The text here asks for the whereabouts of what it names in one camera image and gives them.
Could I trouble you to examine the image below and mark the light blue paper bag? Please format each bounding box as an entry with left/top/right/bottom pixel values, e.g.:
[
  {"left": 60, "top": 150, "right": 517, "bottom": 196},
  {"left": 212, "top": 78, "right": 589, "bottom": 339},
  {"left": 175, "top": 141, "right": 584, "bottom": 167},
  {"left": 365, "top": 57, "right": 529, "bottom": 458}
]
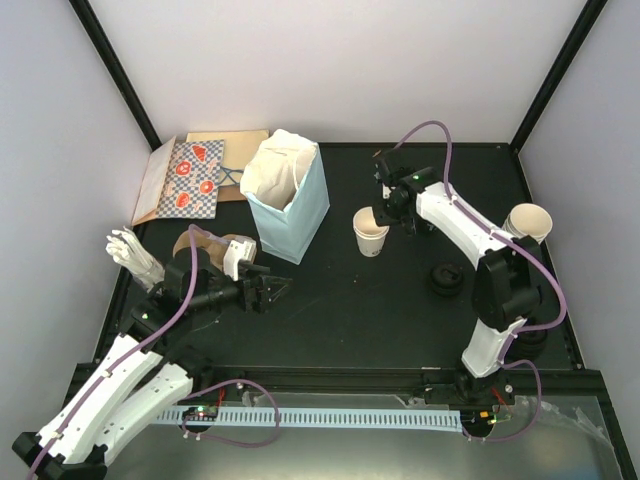
[{"left": 240, "top": 129, "right": 330, "bottom": 265}]

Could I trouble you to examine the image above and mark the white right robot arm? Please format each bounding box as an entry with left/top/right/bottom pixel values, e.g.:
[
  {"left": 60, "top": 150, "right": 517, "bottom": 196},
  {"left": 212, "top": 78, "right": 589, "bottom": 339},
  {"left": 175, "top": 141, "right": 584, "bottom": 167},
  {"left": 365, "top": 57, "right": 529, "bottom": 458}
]
[{"left": 373, "top": 149, "right": 548, "bottom": 403}]

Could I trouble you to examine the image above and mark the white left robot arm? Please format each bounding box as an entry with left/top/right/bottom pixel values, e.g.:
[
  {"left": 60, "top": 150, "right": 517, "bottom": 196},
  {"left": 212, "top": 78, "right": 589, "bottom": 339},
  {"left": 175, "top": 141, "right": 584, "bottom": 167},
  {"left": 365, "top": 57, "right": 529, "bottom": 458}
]
[{"left": 12, "top": 248, "right": 292, "bottom": 479}]

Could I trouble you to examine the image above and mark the brown kraft paper bag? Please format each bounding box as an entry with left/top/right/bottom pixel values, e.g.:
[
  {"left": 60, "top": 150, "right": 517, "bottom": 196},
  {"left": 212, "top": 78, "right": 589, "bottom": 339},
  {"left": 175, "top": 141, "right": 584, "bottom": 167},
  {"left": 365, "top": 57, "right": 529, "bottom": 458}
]
[{"left": 217, "top": 185, "right": 247, "bottom": 203}]

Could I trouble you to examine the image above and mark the blue checkered paper bag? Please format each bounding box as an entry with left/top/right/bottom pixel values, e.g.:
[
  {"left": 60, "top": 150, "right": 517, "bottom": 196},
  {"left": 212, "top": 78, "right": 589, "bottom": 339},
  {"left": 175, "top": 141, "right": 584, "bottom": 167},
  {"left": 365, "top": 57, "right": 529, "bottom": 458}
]
[{"left": 156, "top": 140, "right": 243, "bottom": 220}]

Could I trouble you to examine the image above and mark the tan kraft paper bag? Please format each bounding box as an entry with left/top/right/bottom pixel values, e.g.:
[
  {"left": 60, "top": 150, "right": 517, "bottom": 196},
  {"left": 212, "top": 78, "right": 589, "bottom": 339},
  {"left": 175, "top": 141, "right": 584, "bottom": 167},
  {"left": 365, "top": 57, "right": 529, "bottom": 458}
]
[{"left": 186, "top": 130, "right": 269, "bottom": 187}]

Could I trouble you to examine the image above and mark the tall stack of paper cups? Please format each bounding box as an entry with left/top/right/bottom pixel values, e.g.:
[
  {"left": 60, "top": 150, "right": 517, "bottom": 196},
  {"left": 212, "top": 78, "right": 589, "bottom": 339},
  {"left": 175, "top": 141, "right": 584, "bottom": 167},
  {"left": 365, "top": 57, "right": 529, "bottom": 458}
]
[{"left": 502, "top": 203, "right": 553, "bottom": 244}]

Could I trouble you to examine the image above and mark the small electronics board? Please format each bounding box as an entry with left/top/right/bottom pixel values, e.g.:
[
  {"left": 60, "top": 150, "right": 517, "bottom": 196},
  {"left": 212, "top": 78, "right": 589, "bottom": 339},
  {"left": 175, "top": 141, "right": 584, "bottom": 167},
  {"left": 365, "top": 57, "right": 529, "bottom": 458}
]
[{"left": 182, "top": 406, "right": 218, "bottom": 422}]

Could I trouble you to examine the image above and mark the white orange-edged paper bag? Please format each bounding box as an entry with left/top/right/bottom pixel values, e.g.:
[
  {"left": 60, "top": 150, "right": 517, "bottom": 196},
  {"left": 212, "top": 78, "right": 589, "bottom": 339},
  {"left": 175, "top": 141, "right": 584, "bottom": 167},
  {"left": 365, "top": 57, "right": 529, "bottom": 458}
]
[{"left": 131, "top": 136, "right": 176, "bottom": 226}]

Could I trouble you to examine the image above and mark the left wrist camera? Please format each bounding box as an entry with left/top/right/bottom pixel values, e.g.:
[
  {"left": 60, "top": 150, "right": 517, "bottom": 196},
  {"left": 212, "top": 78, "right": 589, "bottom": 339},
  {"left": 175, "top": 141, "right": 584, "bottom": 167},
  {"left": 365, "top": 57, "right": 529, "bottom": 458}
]
[{"left": 223, "top": 237, "right": 257, "bottom": 281}]

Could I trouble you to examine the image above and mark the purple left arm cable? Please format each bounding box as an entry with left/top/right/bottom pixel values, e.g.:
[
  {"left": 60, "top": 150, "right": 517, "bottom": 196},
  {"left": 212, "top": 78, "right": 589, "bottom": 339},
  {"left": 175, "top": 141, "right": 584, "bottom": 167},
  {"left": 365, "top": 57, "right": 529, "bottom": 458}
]
[{"left": 24, "top": 224, "right": 231, "bottom": 480}]

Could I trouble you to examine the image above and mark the light blue slotted cable duct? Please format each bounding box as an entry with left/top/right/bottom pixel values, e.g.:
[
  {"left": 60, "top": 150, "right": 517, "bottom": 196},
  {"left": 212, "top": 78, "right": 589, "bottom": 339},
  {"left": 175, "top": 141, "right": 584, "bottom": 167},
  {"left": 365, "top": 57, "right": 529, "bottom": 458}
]
[{"left": 152, "top": 406, "right": 462, "bottom": 433}]

